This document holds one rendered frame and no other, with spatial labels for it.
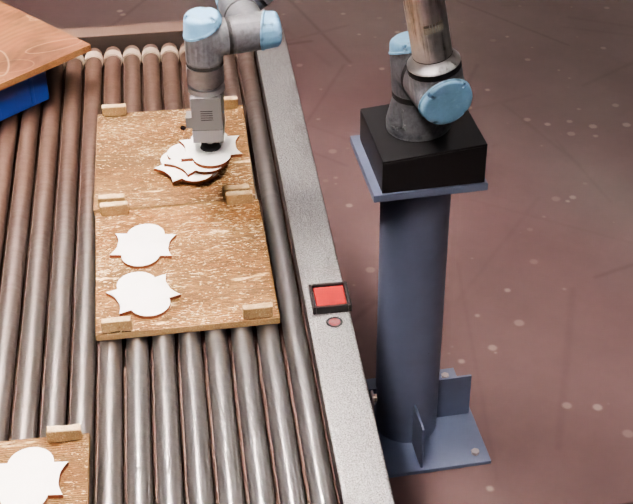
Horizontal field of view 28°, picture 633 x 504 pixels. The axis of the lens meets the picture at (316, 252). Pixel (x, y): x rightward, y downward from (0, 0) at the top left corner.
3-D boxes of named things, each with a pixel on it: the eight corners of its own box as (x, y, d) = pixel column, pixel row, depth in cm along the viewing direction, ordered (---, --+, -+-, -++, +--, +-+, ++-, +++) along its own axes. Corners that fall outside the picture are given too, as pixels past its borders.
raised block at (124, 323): (133, 325, 238) (131, 314, 236) (133, 331, 237) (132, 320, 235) (101, 328, 237) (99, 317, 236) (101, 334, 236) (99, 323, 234)
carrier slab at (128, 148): (242, 110, 306) (242, 104, 305) (256, 204, 273) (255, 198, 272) (98, 119, 303) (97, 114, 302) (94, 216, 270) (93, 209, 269)
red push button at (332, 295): (342, 290, 249) (342, 284, 249) (347, 309, 245) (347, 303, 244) (312, 293, 249) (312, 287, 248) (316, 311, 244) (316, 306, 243)
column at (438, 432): (453, 370, 366) (472, 110, 315) (491, 463, 336) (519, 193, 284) (325, 387, 361) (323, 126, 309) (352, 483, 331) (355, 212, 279)
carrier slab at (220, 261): (258, 204, 273) (258, 198, 272) (280, 323, 240) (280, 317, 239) (96, 218, 269) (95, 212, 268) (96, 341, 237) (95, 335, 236)
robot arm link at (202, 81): (184, 73, 248) (187, 54, 255) (186, 93, 251) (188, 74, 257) (222, 72, 248) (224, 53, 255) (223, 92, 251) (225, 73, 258)
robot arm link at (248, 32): (268, -5, 255) (216, 2, 252) (283, 18, 246) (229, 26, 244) (270, 30, 260) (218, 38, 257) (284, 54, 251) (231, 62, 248)
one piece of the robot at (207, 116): (176, 62, 256) (182, 130, 266) (173, 83, 249) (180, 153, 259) (224, 61, 256) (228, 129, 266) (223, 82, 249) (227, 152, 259)
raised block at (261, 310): (272, 311, 241) (272, 300, 239) (273, 317, 239) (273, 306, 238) (242, 314, 240) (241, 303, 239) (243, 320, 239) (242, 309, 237)
